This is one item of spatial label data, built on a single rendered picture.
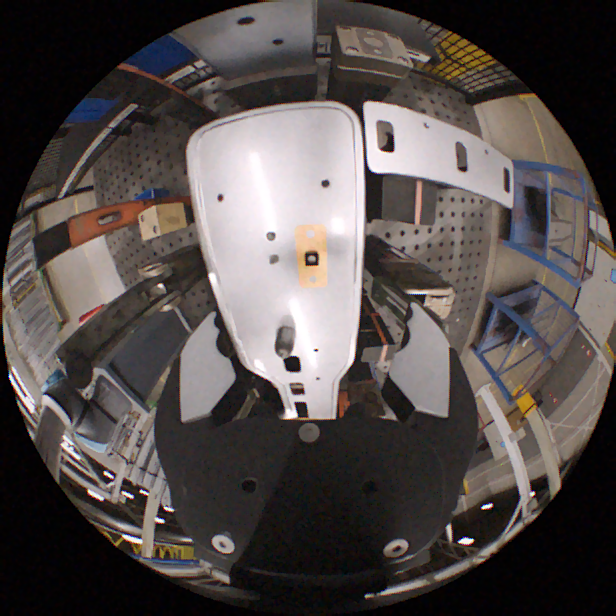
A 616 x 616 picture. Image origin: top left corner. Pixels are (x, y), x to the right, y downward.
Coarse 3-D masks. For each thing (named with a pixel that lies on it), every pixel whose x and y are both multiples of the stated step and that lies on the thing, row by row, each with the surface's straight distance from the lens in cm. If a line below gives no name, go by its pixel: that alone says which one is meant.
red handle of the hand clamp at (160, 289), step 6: (162, 282) 25; (150, 288) 26; (156, 288) 25; (162, 288) 25; (150, 294) 26; (156, 294) 26; (162, 294) 26; (102, 306) 30; (90, 312) 31; (84, 318) 32
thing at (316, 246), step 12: (300, 228) 22; (312, 228) 22; (324, 228) 22; (300, 240) 22; (312, 240) 22; (324, 240) 22; (300, 252) 23; (312, 252) 22; (324, 252) 23; (300, 264) 23; (312, 264) 22; (324, 264) 23; (300, 276) 24; (324, 276) 24
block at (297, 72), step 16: (240, 80) 31; (256, 80) 30; (272, 80) 30; (288, 80) 30; (304, 80) 31; (240, 96) 33; (256, 96) 33; (272, 96) 34; (288, 96) 34; (304, 96) 35
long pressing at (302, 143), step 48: (192, 144) 29; (240, 144) 26; (288, 144) 24; (336, 144) 24; (192, 192) 27; (240, 192) 24; (288, 192) 23; (336, 192) 23; (240, 240) 25; (288, 240) 23; (336, 240) 23; (240, 288) 27; (288, 288) 25; (336, 288) 25; (240, 336) 32; (336, 336) 30; (288, 384) 40; (336, 384) 41
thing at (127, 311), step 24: (144, 288) 23; (96, 312) 23; (120, 312) 23; (144, 312) 24; (72, 336) 22; (96, 336) 22; (120, 336) 22; (72, 360) 19; (96, 360) 22; (72, 384) 19
